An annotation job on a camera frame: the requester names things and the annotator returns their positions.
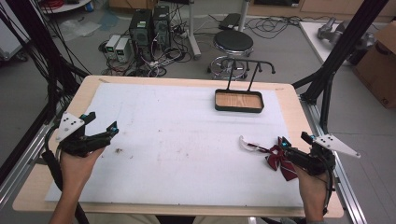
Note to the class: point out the black stand with wooden tray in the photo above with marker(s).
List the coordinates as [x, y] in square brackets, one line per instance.
[239, 101]

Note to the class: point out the black computer tower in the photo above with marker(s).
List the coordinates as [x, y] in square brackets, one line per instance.
[140, 32]
[162, 26]

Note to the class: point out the black flat box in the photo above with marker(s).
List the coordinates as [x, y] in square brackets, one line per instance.
[229, 21]

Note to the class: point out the round white table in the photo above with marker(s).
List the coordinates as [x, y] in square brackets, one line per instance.
[67, 5]

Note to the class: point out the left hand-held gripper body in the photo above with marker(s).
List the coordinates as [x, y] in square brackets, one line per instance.
[81, 144]

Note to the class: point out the black round stool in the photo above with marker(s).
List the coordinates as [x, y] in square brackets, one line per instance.
[233, 43]

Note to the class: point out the person's left hand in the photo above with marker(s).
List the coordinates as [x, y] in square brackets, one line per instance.
[78, 169]

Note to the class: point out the grey machine part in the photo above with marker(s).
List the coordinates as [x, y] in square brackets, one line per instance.
[336, 31]

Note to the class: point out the dark red bow tie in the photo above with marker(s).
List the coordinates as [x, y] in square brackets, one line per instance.
[279, 161]

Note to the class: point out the cardboard box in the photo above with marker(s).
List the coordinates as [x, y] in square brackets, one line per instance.
[378, 68]

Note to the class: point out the black metal frame post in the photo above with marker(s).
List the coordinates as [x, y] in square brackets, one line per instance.
[345, 43]
[40, 46]

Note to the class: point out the person's right hand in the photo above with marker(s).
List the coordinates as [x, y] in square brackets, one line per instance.
[313, 189]

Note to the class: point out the white table mat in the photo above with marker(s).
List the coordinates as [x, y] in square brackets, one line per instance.
[186, 143]

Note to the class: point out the white floor board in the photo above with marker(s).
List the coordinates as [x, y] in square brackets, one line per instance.
[311, 40]

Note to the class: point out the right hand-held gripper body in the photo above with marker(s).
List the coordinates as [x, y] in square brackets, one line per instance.
[317, 155]

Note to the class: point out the white power supply unit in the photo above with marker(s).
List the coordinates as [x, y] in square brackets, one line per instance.
[112, 45]
[122, 49]

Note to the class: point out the aluminium rail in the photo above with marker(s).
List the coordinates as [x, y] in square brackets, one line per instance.
[21, 168]
[345, 186]

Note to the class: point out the white desk leg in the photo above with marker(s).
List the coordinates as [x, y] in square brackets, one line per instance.
[193, 34]

